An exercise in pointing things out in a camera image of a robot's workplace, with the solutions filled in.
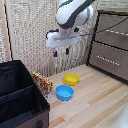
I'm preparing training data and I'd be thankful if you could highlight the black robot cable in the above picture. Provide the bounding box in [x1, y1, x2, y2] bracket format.
[79, 15, 128, 37]

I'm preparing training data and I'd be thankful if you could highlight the beige woven curtain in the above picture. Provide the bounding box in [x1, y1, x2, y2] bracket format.
[0, 0, 101, 78]

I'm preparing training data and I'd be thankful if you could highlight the brown drawer cabinet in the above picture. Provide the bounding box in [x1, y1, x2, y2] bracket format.
[87, 9, 128, 83]

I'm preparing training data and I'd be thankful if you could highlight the long silver drawer handle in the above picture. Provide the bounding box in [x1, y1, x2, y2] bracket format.
[103, 28, 128, 37]
[96, 55, 121, 66]

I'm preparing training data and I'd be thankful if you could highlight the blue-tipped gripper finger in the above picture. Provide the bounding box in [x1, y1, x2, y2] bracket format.
[65, 47, 71, 56]
[53, 48, 59, 58]

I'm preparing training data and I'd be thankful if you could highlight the black fabric storage box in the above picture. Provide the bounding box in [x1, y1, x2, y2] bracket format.
[0, 59, 51, 128]

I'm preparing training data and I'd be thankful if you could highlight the yellow bowl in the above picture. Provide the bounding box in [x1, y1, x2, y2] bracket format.
[63, 72, 80, 87]

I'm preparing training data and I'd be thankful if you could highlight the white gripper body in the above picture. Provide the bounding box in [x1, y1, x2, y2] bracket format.
[45, 27, 81, 51]

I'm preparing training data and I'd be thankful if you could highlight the blue bowl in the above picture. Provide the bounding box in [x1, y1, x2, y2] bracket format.
[55, 84, 75, 102]

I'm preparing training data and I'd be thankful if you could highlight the orange granola bar box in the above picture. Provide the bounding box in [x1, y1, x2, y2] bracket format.
[32, 71, 54, 96]

